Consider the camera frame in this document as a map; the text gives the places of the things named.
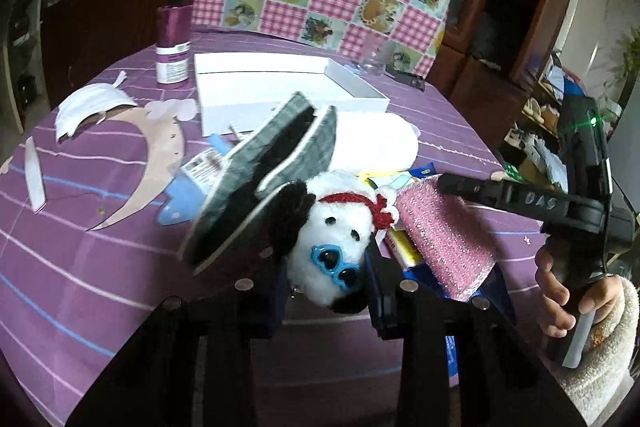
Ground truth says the clear drinking glass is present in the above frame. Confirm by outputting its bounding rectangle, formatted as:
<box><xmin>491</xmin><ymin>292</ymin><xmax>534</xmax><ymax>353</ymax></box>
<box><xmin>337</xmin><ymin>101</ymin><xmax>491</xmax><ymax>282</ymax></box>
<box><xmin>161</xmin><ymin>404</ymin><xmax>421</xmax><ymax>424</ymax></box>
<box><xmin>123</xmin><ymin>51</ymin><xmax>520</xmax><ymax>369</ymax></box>
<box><xmin>357</xmin><ymin>34</ymin><xmax>395</xmax><ymax>76</ymax></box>

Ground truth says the white paper towel roll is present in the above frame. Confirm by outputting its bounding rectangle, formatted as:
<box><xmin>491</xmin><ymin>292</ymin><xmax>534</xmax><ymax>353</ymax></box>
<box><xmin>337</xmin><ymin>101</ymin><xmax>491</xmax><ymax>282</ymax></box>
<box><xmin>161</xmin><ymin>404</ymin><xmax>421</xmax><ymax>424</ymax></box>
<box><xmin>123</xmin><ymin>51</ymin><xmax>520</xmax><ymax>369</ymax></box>
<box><xmin>329</xmin><ymin>112</ymin><xmax>419</xmax><ymax>173</ymax></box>

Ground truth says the white shallow cardboard box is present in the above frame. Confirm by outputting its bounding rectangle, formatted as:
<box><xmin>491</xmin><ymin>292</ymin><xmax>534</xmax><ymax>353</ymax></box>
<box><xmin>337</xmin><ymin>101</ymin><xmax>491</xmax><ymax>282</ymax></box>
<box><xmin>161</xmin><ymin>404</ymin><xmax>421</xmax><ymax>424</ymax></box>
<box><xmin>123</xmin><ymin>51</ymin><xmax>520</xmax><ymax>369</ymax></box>
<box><xmin>193</xmin><ymin>52</ymin><xmax>390</xmax><ymax>136</ymax></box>

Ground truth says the purple spray bottle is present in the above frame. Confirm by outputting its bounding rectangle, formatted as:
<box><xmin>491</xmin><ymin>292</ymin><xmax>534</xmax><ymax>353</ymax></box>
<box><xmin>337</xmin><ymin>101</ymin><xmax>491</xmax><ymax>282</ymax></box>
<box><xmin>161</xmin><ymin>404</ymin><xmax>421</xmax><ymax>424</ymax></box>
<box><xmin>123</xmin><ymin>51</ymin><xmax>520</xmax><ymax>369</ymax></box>
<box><xmin>155</xmin><ymin>0</ymin><xmax>193</xmax><ymax>89</ymax></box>

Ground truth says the white face mask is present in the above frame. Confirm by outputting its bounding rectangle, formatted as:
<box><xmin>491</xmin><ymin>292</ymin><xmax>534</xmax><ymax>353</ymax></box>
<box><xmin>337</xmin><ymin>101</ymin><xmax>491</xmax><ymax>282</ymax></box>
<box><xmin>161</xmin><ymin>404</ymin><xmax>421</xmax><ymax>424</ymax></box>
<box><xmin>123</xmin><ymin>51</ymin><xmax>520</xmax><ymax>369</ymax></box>
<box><xmin>54</xmin><ymin>70</ymin><xmax>137</xmax><ymax>142</ymax></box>

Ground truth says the yellow printed card pack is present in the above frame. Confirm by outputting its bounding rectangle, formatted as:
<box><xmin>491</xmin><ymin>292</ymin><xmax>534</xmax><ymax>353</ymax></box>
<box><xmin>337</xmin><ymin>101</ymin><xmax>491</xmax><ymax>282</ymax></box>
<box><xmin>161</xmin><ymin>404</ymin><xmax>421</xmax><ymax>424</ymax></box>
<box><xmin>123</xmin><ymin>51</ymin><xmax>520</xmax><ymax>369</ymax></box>
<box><xmin>358</xmin><ymin>171</ymin><xmax>424</xmax><ymax>269</ymax></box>

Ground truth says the blue plastic package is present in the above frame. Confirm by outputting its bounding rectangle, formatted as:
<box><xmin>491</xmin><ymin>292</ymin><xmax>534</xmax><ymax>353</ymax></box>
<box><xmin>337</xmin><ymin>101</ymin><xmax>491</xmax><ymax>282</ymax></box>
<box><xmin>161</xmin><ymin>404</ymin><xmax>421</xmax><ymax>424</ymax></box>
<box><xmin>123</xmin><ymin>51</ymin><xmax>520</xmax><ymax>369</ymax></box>
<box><xmin>404</xmin><ymin>263</ymin><xmax>516</xmax><ymax>388</ymax></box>

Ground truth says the dark wooden cabinet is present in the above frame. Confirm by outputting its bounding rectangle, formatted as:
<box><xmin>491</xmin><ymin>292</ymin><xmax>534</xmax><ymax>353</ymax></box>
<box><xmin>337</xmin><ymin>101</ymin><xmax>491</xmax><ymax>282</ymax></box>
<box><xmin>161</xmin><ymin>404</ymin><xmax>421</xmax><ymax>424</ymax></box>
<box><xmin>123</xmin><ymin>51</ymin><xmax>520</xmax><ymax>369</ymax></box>
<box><xmin>426</xmin><ymin>0</ymin><xmax>570</xmax><ymax>150</ymax></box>

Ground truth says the white plush dog toy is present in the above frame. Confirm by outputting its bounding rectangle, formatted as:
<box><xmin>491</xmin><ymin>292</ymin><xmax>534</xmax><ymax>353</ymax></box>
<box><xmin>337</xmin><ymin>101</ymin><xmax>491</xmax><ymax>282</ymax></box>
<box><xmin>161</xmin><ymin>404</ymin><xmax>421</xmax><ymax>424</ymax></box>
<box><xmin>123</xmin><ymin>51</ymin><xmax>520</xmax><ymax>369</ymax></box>
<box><xmin>288</xmin><ymin>171</ymin><xmax>399</xmax><ymax>314</ymax></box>

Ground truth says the white paper strip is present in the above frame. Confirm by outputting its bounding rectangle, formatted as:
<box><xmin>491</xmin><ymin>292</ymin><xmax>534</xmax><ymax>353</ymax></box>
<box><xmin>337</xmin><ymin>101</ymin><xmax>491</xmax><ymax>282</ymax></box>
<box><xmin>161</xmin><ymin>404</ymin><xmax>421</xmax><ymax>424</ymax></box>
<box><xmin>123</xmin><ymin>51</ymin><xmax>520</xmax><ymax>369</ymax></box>
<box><xmin>24</xmin><ymin>136</ymin><xmax>47</xmax><ymax>212</ymax></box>

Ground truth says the white fleece sleeve forearm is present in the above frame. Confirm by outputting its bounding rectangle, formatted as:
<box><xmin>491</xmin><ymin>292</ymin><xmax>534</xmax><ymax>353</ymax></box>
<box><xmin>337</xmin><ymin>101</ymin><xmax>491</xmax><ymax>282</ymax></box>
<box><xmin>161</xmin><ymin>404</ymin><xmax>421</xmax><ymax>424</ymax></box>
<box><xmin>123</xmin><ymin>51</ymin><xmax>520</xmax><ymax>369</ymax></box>
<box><xmin>550</xmin><ymin>277</ymin><xmax>639</xmax><ymax>426</ymax></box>

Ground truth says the person's right hand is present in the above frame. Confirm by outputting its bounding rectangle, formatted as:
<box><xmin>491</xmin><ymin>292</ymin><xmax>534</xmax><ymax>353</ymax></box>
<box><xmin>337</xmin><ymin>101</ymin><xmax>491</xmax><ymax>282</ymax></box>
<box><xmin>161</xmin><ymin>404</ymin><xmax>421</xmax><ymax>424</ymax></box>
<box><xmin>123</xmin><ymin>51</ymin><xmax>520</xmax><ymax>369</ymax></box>
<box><xmin>535</xmin><ymin>239</ymin><xmax>624</xmax><ymax>338</ymax></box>

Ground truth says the purple striped tablecloth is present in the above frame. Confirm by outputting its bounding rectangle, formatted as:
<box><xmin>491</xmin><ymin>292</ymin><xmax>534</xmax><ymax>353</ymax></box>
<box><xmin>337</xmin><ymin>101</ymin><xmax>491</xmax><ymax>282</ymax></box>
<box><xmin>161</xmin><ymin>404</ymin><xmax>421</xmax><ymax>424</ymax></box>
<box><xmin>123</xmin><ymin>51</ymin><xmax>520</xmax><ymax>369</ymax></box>
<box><xmin>0</xmin><ymin>28</ymin><xmax>551</xmax><ymax>427</ymax></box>

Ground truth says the grey plaid slipper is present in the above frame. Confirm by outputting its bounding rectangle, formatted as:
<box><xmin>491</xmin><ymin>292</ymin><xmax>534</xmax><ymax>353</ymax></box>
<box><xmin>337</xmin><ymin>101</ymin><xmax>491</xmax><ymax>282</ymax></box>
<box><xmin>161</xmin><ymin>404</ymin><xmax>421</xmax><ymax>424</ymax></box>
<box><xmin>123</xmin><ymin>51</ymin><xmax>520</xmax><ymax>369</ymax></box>
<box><xmin>178</xmin><ymin>92</ymin><xmax>314</xmax><ymax>265</ymax></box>
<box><xmin>186</xmin><ymin>105</ymin><xmax>337</xmax><ymax>275</ymax></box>

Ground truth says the pink sponge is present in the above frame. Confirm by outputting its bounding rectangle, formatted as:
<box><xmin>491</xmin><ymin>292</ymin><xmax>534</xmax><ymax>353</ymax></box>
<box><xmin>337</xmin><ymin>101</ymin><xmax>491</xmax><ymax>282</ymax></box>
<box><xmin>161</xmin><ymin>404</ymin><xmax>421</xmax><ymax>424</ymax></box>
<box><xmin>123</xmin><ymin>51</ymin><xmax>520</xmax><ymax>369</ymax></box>
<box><xmin>395</xmin><ymin>176</ymin><xmax>498</xmax><ymax>301</ymax></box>

